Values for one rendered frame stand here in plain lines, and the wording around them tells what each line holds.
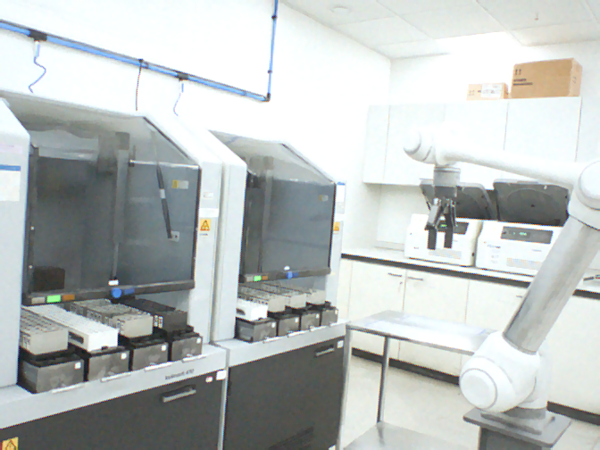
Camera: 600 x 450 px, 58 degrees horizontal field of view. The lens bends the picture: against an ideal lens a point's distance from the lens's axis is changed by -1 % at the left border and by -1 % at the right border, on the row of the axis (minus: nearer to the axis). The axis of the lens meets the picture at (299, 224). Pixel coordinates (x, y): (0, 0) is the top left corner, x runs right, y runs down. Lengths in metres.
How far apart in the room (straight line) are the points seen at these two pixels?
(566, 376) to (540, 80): 2.13
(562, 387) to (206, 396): 2.70
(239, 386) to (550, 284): 1.23
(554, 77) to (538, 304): 3.13
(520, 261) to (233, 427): 2.53
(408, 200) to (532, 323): 3.65
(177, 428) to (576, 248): 1.39
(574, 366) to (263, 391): 2.39
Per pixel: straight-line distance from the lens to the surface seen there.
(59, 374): 1.70
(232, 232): 2.13
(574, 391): 4.14
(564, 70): 4.50
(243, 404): 2.25
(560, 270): 1.51
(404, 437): 2.66
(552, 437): 1.81
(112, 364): 1.78
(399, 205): 5.15
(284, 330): 2.32
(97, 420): 1.82
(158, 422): 1.97
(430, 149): 1.70
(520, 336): 1.57
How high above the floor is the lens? 1.33
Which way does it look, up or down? 3 degrees down
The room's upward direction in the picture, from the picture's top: 5 degrees clockwise
